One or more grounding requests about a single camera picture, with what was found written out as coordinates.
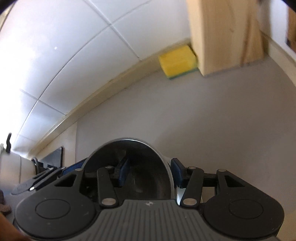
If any yellow sponge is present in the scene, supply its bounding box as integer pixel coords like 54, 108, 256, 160
158, 45, 198, 79

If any person's right hand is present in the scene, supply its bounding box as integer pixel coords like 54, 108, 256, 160
0, 190, 31, 241

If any wooden knife block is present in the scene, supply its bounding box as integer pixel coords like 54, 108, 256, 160
187, 0, 264, 76

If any large steel bowl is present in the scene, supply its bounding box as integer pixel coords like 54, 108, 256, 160
82, 138, 179, 208

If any steel pressure cooker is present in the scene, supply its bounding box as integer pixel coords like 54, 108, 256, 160
0, 133, 36, 193

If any wooden window frame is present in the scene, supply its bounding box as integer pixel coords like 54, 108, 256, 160
287, 8, 296, 52

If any black gas stove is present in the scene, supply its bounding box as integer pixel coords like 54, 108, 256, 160
31, 147, 64, 174

